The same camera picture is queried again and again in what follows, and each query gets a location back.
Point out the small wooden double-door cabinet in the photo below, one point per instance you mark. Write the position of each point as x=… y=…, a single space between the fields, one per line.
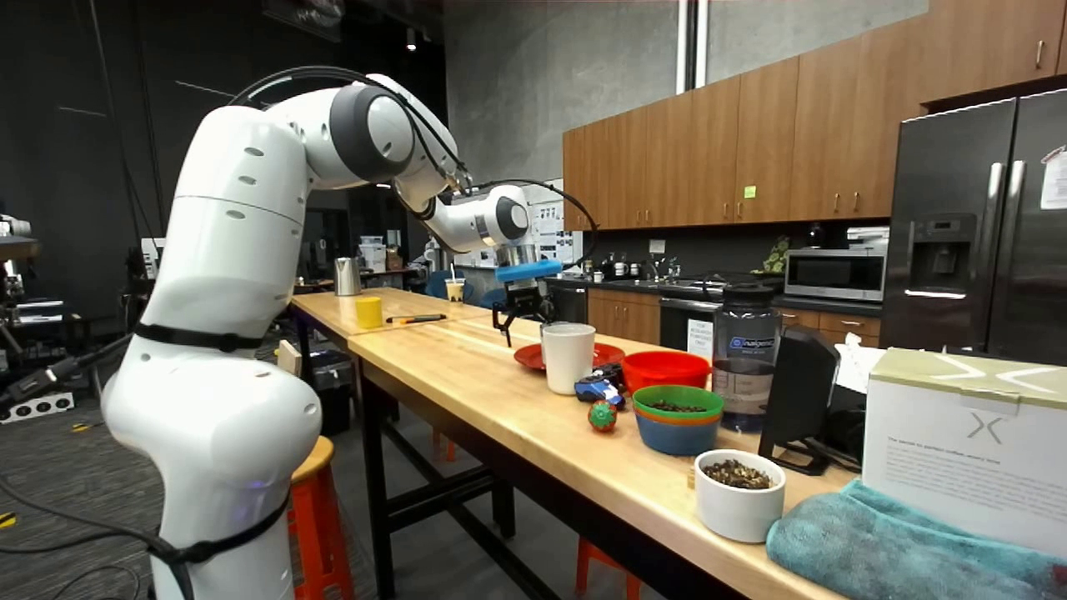
x=987 y=37

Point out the clear bottle with black lid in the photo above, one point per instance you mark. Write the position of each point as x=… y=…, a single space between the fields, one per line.
x=744 y=355

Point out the silver microwave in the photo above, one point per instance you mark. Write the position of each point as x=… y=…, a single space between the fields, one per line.
x=836 y=276

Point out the black metal table frame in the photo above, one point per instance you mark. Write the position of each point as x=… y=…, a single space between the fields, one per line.
x=302 y=336
x=444 y=487

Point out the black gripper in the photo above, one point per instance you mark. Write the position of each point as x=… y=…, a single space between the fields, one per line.
x=523 y=298

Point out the white bowl with filling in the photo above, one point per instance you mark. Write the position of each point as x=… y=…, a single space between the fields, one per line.
x=738 y=505

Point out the orange metal stool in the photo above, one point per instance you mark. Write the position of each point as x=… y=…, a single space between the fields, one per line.
x=603 y=571

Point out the green bowl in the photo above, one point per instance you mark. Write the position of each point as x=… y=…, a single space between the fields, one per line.
x=678 y=400

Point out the red bowl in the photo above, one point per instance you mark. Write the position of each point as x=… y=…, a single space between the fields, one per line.
x=668 y=372

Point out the black steel refrigerator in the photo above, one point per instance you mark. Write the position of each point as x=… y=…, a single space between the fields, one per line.
x=978 y=235

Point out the white paper on dishwasher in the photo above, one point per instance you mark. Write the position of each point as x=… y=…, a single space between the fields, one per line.
x=700 y=337

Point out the green potted plant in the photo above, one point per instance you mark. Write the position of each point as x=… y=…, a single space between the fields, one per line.
x=773 y=259

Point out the tall white cup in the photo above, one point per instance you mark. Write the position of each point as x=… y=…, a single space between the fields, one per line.
x=569 y=358

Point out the black dishwasher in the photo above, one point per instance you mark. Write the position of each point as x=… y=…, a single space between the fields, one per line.
x=676 y=320

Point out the dark blue toy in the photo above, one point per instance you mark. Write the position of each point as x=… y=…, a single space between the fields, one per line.
x=599 y=388

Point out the long wooden wall cabinet row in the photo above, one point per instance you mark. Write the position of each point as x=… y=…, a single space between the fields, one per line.
x=720 y=152

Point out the red plate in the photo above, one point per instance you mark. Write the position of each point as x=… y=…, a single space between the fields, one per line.
x=527 y=358

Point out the yellow mug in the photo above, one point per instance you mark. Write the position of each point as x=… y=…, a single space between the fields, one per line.
x=368 y=315

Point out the wooden base cabinet with drawers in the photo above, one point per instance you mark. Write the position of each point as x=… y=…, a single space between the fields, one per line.
x=853 y=326

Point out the orange stool with wooden seat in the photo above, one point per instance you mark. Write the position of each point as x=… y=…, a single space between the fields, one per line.
x=322 y=522

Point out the white power strip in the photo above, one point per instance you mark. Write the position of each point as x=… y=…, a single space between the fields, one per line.
x=36 y=409

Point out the green sticky note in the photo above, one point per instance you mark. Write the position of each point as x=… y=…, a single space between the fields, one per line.
x=752 y=190

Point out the white cardboard box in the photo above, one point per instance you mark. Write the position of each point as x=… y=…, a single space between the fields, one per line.
x=969 y=455

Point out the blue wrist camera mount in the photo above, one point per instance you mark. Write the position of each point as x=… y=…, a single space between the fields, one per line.
x=527 y=271

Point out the red and green toy ball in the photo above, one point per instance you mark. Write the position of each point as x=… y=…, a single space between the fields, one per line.
x=601 y=418

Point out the blue bowl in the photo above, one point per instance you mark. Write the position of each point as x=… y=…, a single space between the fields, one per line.
x=678 y=438

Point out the white wall outlet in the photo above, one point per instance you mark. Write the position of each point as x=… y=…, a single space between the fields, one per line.
x=657 y=247

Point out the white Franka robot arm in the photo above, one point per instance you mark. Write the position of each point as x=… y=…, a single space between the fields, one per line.
x=221 y=253

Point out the teal cloth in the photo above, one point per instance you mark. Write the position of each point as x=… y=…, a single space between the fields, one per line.
x=889 y=555

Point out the white paper on refrigerator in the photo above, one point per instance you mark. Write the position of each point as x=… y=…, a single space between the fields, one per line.
x=1053 y=179

